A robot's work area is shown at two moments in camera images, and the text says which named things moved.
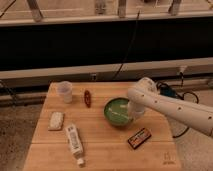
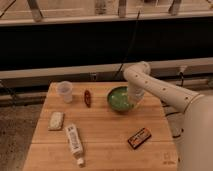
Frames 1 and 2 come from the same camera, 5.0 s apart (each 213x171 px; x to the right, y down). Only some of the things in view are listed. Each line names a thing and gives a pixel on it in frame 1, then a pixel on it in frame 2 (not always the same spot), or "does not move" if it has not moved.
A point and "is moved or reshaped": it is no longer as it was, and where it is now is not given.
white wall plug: [182, 68] does not move
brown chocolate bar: [139, 138] does not move
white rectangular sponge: [55, 121] does not move
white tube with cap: [75, 143] does not move
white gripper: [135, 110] → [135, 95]
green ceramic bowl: [116, 112] is moved or reshaped
